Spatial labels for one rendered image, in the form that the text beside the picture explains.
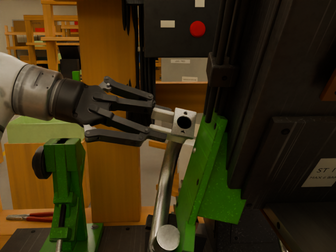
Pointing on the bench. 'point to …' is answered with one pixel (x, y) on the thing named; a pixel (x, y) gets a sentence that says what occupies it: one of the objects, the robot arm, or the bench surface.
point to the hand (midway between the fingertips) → (169, 125)
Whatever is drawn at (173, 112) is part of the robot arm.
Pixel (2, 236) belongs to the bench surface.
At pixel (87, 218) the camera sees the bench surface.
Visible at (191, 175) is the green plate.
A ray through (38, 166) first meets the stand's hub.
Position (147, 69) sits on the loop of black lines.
